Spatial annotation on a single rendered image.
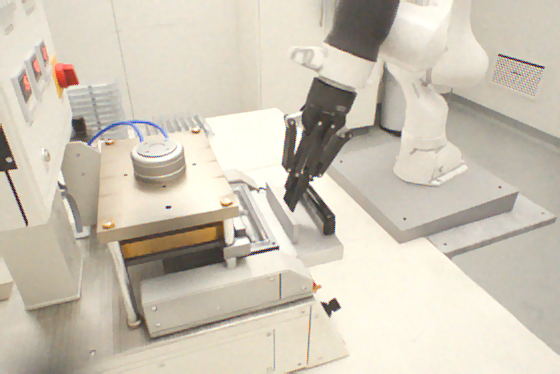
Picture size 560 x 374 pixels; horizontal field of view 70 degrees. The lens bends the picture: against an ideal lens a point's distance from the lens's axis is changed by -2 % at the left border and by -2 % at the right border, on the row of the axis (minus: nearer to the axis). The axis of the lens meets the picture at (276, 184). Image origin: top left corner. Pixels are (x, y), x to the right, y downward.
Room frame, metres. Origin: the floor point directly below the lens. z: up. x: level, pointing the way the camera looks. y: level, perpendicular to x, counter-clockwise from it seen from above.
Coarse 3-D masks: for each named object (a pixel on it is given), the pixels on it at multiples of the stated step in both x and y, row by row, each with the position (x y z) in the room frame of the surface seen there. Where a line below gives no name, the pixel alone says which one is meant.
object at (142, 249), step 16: (208, 224) 0.48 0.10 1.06; (128, 240) 0.44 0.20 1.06; (144, 240) 0.44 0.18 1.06; (160, 240) 0.45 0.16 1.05; (176, 240) 0.45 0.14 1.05; (192, 240) 0.46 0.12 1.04; (208, 240) 0.47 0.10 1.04; (128, 256) 0.43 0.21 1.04; (144, 256) 0.44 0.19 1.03; (160, 256) 0.44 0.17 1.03
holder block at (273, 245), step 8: (248, 192) 0.66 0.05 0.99; (256, 208) 0.61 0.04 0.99; (264, 224) 0.56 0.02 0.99; (272, 232) 0.54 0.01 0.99; (272, 240) 0.52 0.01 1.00; (256, 248) 0.50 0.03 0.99; (264, 248) 0.50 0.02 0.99; (272, 248) 0.50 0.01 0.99; (176, 256) 0.48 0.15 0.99; (216, 256) 0.48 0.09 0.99; (240, 256) 0.48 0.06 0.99; (176, 264) 0.46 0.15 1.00; (184, 264) 0.46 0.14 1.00; (192, 264) 0.46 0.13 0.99; (200, 264) 0.46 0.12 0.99; (208, 264) 0.47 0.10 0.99
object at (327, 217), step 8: (312, 192) 0.64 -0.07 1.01; (312, 200) 0.62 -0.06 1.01; (320, 200) 0.61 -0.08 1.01; (312, 208) 0.61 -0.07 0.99; (320, 208) 0.59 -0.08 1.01; (328, 208) 0.59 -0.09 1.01; (320, 216) 0.58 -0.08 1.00; (328, 216) 0.56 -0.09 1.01; (328, 224) 0.56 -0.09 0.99; (328, 232) 0.56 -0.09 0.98
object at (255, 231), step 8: (240, 184) 0.68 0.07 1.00; (240, 192) 0.65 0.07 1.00; (240, 200) 0.62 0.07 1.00; (248, 200) 0.62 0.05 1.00; (240, 208) 0.60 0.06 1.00; (248, 208) 0.60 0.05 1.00; (248, 216) 0.57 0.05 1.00; (256, 216) 0.57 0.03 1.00; (248, 224) 0.55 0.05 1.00; (256, 224) 0.55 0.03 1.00; (248, 232) 0.53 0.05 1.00; (256, 232) 0.53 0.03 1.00; (264, 232) 0.53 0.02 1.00; (256, 240) 0.51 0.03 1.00
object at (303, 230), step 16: (256, 192) 0.70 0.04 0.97; (272, 192) 0.64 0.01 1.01; (272, 208) 0.64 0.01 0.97; (288, 208) 0.59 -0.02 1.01; (304, 208) 0.64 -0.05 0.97; (272, 224) 0.59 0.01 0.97; (288, 224) 0.56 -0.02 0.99; (304, 224) 0.59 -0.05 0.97; (320, 224) 0.59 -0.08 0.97; (288, 240) 0.55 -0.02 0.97; (304, 240) 0.55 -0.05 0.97; (320, 240) 0.55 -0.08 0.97; (336, 240) 0.55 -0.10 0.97; (304, 256) 0.51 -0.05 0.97; (320, 256) 0.52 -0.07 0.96; (336, 256) 0.53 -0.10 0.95
